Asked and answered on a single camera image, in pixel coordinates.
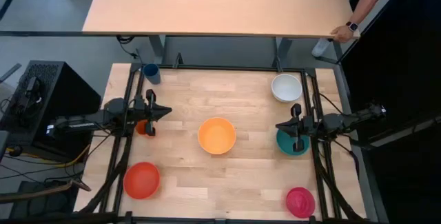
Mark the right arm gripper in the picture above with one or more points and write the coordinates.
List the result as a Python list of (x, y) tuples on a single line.
[(298, 127)]

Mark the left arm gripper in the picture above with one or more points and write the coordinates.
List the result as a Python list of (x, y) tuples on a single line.
[(150, 113)]

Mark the teal plastic bowl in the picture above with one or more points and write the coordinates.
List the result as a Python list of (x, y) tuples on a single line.
[(286, 144)]

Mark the orange plastic cup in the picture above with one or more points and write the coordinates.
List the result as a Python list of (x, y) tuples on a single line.
[(141, 127)]

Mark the white plastic bowl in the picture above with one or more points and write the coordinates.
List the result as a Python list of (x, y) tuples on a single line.
[(286, 88)]

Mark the dark blue plastic cup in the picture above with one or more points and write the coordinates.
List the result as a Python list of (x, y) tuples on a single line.
[(151, 72)]

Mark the red-orange plastic bowl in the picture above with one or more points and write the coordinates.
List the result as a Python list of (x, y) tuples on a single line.
[(141, 181)]

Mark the pink plastic bowl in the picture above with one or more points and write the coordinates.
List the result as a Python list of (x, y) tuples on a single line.
[(300, 202)]

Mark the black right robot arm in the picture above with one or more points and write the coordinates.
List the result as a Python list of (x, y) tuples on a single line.
[(337, 120)]

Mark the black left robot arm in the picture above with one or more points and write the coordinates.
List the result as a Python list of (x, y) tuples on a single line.
[(86, 120)]

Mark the person's forearm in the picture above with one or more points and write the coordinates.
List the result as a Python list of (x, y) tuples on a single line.
[(367, 1)]

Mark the yellow-orange plastic bowl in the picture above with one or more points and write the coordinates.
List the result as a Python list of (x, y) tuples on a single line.
[(217, 136)]

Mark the grey metal desk leg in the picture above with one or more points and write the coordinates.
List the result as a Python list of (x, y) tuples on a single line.
[(158, 48), (283, 50)]

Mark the person's white shoe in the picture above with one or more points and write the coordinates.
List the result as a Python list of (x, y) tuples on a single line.
[(321, 47)]

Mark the black computer case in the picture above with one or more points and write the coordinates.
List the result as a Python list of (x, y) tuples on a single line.
[(62, 93)]

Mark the person's hand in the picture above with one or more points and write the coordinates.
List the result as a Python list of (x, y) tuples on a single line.
[(342, 33)]

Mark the grey metal bar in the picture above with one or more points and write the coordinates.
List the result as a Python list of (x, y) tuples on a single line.
[(406, 132)]

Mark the person's wrist watch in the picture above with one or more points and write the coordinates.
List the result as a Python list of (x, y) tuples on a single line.
[(352, 26)]

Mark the tan wooden desk top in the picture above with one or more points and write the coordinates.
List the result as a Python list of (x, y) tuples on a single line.
[(220, 5)]

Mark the black side panel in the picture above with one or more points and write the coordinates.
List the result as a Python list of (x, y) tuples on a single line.
[(406, 62)]

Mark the black frame bracket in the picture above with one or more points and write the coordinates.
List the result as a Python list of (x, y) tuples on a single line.
[(178, 61)]

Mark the black aluminium table frame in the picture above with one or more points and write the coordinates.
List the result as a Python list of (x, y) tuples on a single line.
[(220, 68)]

